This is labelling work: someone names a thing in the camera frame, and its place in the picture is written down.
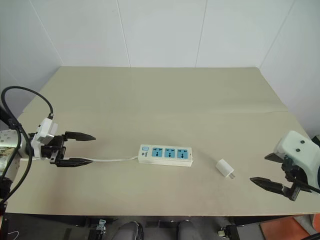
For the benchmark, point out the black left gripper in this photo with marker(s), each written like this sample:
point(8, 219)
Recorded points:
point(53, 145)

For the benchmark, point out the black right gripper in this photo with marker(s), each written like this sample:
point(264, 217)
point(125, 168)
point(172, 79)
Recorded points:
point(291, 172)

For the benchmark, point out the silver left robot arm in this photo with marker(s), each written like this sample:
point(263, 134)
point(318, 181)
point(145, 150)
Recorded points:
point(7, 142)

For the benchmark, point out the white charger plug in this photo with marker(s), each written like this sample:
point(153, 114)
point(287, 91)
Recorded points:
point(223, 168)

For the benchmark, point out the white blue power strip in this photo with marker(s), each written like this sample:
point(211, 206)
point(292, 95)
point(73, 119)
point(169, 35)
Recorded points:
point(166, 156)

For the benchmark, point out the beige table cover sheet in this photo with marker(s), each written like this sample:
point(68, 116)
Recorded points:
point(160, 100)

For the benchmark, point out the grey rounded shape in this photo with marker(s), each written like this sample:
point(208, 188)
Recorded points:
point(130, 231)
point(187, 230)

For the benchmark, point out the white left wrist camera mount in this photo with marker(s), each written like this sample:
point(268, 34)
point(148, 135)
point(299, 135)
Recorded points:
point(44, 130)

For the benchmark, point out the dark object at wall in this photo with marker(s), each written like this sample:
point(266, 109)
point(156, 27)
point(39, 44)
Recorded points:
point(316, 141)

